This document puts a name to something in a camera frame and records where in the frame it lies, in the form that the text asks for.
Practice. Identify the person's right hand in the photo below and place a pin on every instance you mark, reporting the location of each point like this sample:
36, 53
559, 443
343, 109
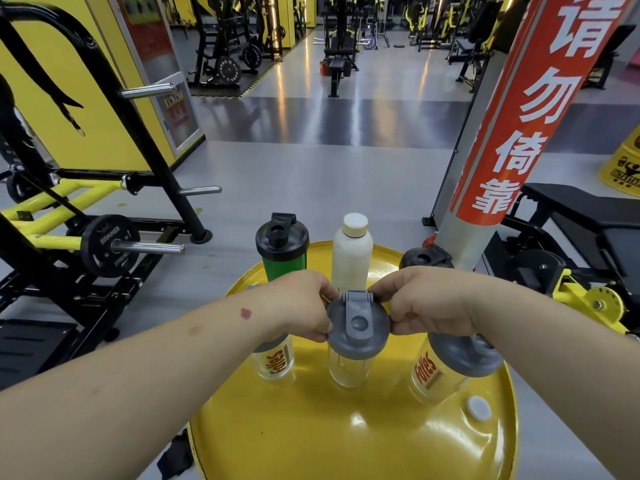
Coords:
440, 299

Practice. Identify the person's left hand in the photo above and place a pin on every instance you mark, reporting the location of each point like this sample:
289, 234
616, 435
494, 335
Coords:
295, 304

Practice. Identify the green shaker bottle black lid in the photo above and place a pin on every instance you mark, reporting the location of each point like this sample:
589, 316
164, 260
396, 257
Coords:
282, 239

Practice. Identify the white bottle cream cap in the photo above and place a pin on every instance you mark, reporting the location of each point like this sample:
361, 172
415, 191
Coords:
350, 259

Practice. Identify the person's left forearm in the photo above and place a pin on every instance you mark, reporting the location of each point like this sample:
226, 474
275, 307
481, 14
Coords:
110, 394

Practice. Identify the person's right forearm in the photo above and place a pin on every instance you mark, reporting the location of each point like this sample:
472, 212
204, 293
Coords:
570, 364

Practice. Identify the red pole base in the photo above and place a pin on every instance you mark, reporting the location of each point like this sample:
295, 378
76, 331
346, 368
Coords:
430, 240

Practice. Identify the grey mirror panel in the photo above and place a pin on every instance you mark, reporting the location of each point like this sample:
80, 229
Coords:
447, 189

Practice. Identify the white round plug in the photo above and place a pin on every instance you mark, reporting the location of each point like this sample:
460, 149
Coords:
479, 408

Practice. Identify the yellow round table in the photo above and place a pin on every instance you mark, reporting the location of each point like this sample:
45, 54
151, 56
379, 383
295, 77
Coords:
325, 434

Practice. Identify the black padded bench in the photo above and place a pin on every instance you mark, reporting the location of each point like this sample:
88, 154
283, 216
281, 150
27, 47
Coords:
590, 204

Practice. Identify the black glove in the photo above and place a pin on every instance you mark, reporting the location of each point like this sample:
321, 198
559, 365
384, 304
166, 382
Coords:
175, 457

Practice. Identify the black weight plate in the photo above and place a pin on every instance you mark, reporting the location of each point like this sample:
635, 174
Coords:
102, 249

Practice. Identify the red and silver pole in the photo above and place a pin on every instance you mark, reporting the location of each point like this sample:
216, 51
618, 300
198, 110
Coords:
530, 119

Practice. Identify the yellow drum with black print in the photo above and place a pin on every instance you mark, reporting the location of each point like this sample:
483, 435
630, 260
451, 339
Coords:
622, 174

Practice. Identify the black and yellow weight machine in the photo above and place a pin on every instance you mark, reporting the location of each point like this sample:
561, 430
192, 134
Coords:
144, 139

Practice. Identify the framed red poster panel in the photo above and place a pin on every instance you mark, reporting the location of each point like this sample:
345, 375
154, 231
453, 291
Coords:
175, 109

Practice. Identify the black bench machine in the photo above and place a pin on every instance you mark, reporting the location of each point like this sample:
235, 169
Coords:
336, 64

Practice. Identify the black plate-loaded machine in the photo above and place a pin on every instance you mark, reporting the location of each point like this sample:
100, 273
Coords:
227, 69

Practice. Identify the black floor platform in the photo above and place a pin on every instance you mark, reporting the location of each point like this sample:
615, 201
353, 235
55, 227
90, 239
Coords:
35, 352

